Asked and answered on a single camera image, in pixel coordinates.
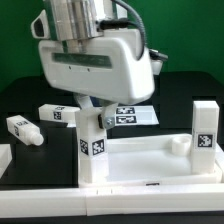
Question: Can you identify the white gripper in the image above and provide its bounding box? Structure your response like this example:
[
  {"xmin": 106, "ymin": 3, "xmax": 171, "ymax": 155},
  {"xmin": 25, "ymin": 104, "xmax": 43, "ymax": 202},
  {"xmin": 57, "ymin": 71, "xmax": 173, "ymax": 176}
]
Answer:
[{"xmin": 39, "ymin": 29, "xmax": 154, "ymax": 129}]

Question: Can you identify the white desk top tray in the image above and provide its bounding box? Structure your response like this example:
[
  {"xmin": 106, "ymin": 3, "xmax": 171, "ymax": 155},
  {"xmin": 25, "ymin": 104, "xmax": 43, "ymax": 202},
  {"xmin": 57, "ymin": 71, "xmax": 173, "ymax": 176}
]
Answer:
[{"xmin": 78, "ymin": 134, "xmax": 224, "ymax": 188}]

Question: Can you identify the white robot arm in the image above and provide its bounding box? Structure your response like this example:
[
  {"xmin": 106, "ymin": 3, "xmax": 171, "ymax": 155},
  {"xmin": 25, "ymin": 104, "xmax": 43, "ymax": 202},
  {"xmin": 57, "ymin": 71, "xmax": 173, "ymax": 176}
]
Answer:
[{"xmin": 31, "ymin": 0, "xmax": 168, "ymax": 129}]

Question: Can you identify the paper sheet with markers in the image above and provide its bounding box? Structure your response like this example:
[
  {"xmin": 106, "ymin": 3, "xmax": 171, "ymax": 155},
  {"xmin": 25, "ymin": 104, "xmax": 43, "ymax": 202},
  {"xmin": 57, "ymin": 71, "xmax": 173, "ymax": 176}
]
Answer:
[{"xmin": 66, "ymin": 105, "xmax": 160, "ymax": 128}]

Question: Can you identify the white front fence bar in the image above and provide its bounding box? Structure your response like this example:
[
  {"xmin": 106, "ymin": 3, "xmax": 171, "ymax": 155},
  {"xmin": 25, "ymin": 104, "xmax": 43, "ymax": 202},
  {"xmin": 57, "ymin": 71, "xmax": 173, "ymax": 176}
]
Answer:
[{"xmin": 0, "ymin": 184, "xmax": 224, "ymax": 218}]

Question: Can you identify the white fence bar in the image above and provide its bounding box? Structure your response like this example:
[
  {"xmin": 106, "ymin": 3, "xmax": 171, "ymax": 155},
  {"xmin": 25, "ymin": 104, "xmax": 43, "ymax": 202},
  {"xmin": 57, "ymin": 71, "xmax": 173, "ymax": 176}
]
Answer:
[
  {"xmin": 0, "ymin": 144, "xmax": 12, "ymax": 178},
  {"xmin": 0, "ymin": 184, "xmax": 224, "ymax": 218}
]

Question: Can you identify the white left fence bar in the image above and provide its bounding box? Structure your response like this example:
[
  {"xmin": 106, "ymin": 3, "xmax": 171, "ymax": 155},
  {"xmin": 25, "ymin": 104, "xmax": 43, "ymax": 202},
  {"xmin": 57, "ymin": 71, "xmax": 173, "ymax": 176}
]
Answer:
[{"xmin": 0, "ymin": 144, "xmax": 12, "ymax": 178}]

